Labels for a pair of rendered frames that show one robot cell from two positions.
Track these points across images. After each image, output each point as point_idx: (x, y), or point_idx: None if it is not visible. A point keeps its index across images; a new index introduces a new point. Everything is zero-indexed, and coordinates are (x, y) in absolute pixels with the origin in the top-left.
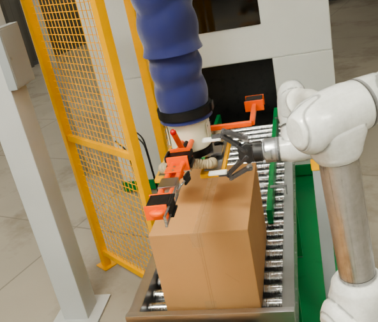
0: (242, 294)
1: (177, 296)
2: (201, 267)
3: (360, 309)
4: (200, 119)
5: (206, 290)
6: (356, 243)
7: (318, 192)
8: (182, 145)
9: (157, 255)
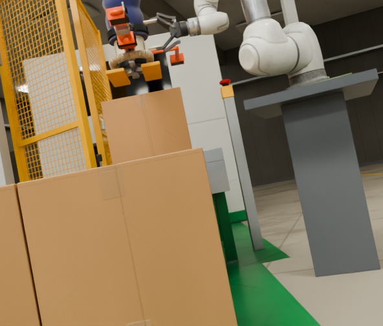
0: (178, 150)
1: (124, 159)
2: (144, 127)
3: (264, 31)
4: (140, 32)
5: (148, 149)
6: None
7: (230, 116)
8: None
9: (107, 119)
